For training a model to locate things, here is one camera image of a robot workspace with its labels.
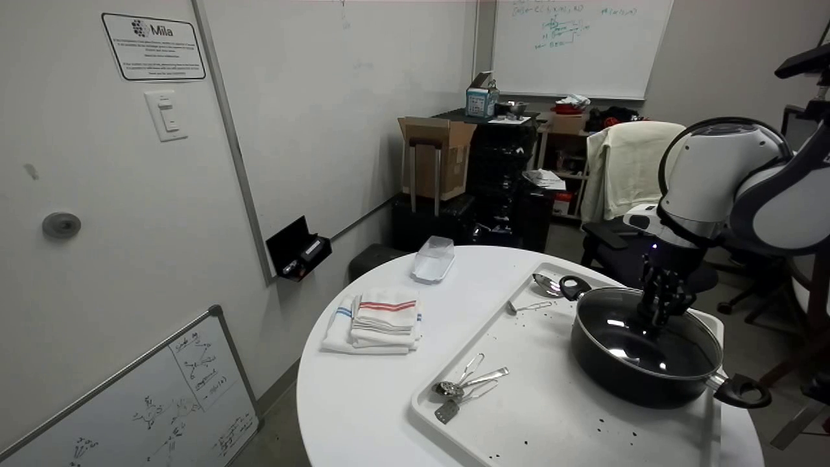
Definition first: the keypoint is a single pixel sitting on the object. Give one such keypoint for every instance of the large wall whiteboard panel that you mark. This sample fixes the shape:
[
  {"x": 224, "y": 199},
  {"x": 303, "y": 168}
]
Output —
[{"x": 345, "y": 104}]

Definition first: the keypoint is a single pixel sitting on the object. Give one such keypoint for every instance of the white light switch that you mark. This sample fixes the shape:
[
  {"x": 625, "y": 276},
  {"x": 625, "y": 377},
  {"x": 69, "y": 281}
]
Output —
[{"x": 166, "y": 119}]

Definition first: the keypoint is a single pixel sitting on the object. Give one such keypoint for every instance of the clear plastic container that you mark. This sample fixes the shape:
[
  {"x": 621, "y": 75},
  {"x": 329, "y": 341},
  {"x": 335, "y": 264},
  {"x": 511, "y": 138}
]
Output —
[{"x": 432, "y": 260}]

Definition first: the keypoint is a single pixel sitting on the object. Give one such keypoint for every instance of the red item on shelf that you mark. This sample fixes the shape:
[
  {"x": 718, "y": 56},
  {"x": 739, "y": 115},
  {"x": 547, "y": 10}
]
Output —
[{"x": 571, "y": 108}]

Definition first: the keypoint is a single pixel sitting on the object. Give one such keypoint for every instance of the large steel serving spoon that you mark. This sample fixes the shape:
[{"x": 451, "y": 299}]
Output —
[{"x": 546, "y": 281}]

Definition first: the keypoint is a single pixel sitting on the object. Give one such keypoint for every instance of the small steel spoon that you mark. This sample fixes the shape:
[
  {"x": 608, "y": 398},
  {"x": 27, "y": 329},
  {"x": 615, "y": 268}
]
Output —
[{"x": 515, "y": 306}]

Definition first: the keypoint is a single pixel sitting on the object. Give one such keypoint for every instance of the white wall sign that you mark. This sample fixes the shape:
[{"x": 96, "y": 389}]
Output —
[{"x": 153, "y": 46}]

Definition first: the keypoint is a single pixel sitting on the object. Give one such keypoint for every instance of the black bag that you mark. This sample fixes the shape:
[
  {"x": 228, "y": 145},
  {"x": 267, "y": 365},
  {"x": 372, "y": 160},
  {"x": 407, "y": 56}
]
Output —
[{"x": 613, "y": 119}]

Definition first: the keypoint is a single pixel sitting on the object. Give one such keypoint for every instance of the blue tissue box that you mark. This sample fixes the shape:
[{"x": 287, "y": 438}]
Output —
[{"x": 477, "y": 103}]

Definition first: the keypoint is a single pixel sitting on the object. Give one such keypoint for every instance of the folded white striped towel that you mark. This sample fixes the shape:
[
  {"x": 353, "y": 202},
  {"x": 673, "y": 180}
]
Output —
[{"x": 385, "y": 315}]

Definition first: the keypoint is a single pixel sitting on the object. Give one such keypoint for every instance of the whiteboard with green writing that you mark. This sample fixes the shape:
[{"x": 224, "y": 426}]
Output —
[{"x": 586, "y": 54}]

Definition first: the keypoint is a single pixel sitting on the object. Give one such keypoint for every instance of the round grey door stopper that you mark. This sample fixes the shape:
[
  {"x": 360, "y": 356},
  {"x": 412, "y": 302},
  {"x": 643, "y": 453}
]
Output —
[{"x": 61, "y": 225}]

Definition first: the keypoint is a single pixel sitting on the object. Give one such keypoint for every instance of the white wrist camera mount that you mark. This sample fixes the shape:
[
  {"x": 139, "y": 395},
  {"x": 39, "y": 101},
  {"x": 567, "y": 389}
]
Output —
[{"x": 641, "y": 217}]

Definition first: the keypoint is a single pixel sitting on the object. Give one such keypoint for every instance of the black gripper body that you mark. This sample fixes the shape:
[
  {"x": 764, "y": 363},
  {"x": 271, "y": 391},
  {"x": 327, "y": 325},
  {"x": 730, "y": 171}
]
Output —
[{"x": 665, "y": 267}]

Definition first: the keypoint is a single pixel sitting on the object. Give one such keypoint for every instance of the large black case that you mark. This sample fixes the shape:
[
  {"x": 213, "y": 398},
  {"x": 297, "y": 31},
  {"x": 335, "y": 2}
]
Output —
[{"x": 432, "y": 225}]

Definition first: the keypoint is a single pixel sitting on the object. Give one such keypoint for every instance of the brown wooden shelf unit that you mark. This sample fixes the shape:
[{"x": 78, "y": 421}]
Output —
[{"x": 567, "y": 127}]

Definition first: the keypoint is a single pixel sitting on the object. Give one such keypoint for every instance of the brown cardboard box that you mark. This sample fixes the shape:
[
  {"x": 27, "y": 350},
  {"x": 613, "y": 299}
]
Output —
[{"x": 450, "y": 146}]

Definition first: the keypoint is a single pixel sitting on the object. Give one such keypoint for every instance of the black mesh office chair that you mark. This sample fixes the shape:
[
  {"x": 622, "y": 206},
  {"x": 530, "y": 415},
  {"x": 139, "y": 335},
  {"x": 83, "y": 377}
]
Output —
[{"x": 796, "y": 120}]

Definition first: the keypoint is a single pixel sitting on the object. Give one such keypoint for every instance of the white paper stack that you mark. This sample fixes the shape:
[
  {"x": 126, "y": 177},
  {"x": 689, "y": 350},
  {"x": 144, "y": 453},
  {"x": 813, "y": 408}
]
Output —
[{"x": 546, "y": 180}]

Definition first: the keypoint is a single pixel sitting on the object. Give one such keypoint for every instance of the white plastic tray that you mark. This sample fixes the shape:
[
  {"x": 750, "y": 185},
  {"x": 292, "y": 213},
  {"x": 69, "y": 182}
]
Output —
[{"x": 520, "y": 391}]

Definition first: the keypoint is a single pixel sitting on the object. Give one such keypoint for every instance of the black wall marker holder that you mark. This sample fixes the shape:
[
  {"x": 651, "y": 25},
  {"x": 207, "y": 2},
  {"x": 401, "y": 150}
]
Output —
[{"x": 293, "y": 248}]

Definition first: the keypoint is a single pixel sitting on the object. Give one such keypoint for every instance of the black drawer cabinet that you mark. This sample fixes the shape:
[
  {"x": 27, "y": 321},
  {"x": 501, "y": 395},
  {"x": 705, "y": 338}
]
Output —
[{"x": 501, "y": 182}]

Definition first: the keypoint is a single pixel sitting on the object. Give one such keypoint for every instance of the small black bin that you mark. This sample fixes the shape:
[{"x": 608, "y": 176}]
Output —
[{"x": 375, "y": 260}]

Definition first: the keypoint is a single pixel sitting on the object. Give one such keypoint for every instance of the cream cloth on chair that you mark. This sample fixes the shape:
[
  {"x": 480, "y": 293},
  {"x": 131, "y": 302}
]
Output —
[{"x": 622, "y": 171}]

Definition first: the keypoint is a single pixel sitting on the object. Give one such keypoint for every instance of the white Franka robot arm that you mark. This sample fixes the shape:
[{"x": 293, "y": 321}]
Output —
[{"x": 717, "y": 173}]

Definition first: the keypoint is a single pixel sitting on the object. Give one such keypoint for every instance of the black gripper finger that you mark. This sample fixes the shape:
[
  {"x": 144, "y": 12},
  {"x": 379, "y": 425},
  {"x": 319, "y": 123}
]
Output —
[
  {"x": 651, "y": 306},
  {"x": 680, "y": 302}
]

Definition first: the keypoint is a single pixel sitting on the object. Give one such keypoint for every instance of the small leaning whiteboard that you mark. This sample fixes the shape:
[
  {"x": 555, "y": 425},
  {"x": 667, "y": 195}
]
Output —
[{"x": 156, "y": 405}]

